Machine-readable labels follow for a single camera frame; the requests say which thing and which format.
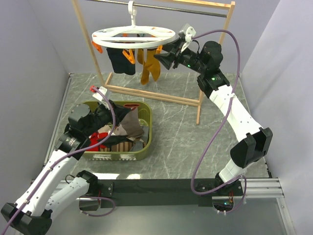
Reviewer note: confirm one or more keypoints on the orange clothes clip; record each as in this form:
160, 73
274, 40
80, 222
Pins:
159, 49

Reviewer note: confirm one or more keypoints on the olive green plastic basket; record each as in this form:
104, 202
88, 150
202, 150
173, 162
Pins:
145, 119

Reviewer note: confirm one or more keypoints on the grey sock in basket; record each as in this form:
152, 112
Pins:
140, 143

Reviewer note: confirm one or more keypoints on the mustard yellow hanging socks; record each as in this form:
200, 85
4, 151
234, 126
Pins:
151, 66

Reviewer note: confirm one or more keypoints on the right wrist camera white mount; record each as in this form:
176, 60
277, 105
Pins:
187, 33

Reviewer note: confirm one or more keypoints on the black base crossbar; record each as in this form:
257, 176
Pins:
155, 192

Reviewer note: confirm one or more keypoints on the brown striped sock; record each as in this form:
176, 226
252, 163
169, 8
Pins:
120, 147

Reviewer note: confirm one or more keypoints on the taupe sock with striped cuff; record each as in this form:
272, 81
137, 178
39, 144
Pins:
130, 126

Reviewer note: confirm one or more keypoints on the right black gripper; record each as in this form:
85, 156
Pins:
175, 54

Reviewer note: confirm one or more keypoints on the orange clip front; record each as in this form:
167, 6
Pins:
129, 55

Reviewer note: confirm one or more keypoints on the dark navy hanging sock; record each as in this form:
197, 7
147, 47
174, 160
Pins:
120, 63

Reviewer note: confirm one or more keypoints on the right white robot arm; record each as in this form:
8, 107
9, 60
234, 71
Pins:
253, 140

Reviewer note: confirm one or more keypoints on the black sock in basket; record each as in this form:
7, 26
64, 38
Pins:
114, 140

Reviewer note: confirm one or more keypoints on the white round sock hanger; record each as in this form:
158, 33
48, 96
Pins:
133, 36

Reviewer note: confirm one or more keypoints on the wooden clothes rack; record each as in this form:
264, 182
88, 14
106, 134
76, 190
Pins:
146, 94

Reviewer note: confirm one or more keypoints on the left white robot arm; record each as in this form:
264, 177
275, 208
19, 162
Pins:
34, 212

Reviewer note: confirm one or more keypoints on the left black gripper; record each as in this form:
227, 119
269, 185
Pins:
120, 112

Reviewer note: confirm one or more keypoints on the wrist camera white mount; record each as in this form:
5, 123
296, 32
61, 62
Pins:
187, 33
101, 94

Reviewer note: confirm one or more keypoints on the orange clip left rim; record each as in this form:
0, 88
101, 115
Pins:
98, 47

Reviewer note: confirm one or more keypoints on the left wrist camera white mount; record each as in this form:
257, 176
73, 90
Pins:
101, 94

